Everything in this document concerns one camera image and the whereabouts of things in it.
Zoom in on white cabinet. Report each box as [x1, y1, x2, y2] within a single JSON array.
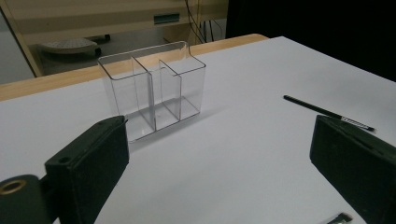
[[0, 12, 35, 85]]

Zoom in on black pencil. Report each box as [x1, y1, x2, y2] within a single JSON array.
[[282, 94, 376, 133]]

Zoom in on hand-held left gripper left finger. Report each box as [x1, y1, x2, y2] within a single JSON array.
[[44, 115, 131, 224]]

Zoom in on clear acrylic desk organizer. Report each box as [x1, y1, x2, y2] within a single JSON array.
[[97, 40, 207, 144]]

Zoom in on black and white pen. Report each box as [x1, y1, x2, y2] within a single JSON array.
[[325, 212, 354, 224]]

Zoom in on round grey floor device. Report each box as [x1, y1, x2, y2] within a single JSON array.
[[38, 34, 111, 58]]

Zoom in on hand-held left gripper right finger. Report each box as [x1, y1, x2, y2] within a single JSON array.
[[309, 114, 396, 224]]

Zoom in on black cables behind desk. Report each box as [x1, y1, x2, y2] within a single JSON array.
[[185, 0, 223, 45]]

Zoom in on dark curtain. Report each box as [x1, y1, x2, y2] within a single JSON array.
[[225, 0, 396, 82]]

